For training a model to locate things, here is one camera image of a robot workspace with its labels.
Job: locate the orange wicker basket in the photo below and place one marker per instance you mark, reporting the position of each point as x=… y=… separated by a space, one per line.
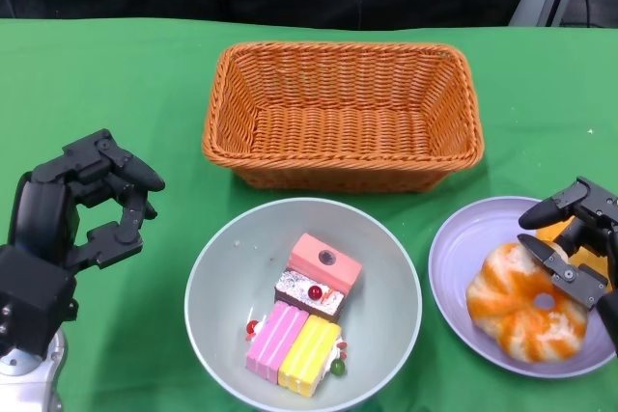
x=338 y=142

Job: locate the chocolate cake slice silver top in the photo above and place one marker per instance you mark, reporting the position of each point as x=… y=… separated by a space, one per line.
x=299 y=291

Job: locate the salmon pink cake slice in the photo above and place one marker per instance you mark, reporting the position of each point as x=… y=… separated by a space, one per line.
x=309 y=253

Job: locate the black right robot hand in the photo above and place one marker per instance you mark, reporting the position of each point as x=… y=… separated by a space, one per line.
x=579 y=282

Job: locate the lavender plate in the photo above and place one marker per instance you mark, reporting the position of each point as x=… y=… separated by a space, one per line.
x=454 y=257

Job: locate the green tablecloth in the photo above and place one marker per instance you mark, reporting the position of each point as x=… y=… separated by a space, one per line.
x=120 y=93

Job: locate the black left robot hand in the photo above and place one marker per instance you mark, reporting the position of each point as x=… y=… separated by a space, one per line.
x=43 y=209

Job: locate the grey bowl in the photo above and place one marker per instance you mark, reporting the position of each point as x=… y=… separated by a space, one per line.
x=222 y=286

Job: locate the yellow striped cake slice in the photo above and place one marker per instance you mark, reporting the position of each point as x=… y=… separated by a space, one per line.
x=309 y=354

